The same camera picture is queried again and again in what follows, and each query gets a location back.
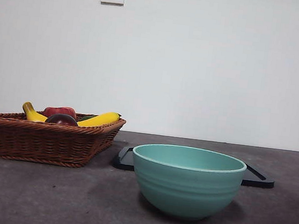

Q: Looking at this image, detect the brown wicker basket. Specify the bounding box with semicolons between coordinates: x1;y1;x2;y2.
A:
0;104;127;173

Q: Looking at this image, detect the yellow banana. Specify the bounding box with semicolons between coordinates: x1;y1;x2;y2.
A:
20;101;122;132

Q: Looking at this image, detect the green avocado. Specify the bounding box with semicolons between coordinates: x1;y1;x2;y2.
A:
77;113;98;124

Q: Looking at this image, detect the dark red plum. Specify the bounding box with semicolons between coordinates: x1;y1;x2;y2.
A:
45;112;79;127

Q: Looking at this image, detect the black rectangular tray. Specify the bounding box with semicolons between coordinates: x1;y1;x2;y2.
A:
112;144;277;190

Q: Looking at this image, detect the teal ribbed bowl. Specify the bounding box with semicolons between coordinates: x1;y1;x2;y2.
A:
125;140;249;224

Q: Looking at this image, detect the red apple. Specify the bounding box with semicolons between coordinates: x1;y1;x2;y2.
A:
42;104;78;122

